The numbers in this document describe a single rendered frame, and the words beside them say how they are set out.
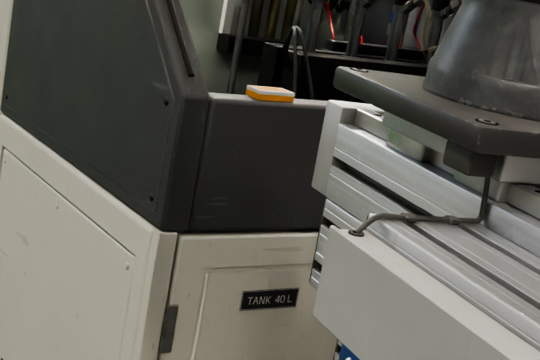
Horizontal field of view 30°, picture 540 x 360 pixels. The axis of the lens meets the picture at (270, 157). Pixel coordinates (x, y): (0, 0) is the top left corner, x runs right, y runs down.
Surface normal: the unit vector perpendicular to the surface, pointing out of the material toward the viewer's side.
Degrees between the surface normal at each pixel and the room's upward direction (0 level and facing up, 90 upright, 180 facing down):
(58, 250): 90
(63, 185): 90
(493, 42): 72
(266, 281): 90
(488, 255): 0
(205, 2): 90
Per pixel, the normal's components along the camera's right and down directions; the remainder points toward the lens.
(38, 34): -0.83, -0.03
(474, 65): -0.58, -0.25
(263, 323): 0.53, 0.28
